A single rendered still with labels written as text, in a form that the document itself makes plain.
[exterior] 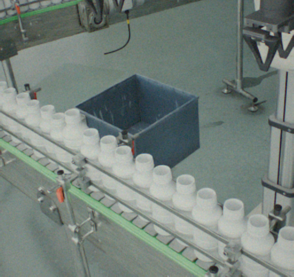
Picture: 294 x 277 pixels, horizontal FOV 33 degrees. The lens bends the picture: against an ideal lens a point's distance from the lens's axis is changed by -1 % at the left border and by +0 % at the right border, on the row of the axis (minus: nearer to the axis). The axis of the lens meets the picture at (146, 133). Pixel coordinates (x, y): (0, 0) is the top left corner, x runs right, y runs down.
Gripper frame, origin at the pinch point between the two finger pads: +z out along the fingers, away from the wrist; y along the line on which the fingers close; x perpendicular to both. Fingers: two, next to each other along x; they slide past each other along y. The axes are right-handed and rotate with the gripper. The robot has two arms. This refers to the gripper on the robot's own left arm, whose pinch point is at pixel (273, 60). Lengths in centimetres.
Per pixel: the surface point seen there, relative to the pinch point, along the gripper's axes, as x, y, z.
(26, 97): 67, -16, 24
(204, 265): 1.7, -18.9, 39.6
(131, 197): 24.4, -17.6, 34.7
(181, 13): 288, 284, 142
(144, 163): 19.7, -16.4, 23.2
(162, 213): 13.6, -18.5, 32.3
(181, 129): 54, 31, 54
